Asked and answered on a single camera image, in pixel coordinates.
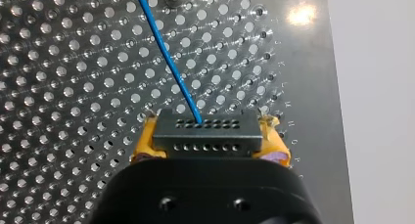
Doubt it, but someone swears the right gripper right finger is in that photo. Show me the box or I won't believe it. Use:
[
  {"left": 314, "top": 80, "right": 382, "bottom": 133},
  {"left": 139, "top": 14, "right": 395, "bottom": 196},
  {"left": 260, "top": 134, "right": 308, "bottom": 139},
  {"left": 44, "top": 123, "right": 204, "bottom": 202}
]
[{"left": 252, "top": 109, "right": 292, "bottom": 168}]

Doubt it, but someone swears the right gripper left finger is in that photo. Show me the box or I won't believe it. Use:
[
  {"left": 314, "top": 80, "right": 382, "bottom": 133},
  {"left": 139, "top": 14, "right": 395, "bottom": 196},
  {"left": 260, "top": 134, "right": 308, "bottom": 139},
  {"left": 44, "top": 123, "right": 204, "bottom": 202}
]
[{"left": 129, "top": 110, "right": 168, "bottom": 166}]

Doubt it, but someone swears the blue cable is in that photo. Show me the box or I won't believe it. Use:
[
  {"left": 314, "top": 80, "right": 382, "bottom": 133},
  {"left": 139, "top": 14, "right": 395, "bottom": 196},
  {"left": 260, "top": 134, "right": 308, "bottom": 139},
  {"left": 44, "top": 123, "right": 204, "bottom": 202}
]
[{"left": 132, "top": 0, "right": 264, "bottom": 160}]

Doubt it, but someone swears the grey board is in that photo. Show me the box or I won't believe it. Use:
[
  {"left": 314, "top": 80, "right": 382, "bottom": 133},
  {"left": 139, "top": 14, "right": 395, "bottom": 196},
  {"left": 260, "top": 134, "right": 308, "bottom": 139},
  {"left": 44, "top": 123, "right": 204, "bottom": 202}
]
[{"left": 326, "top": 0, "right": 415, "bottom": 224}]

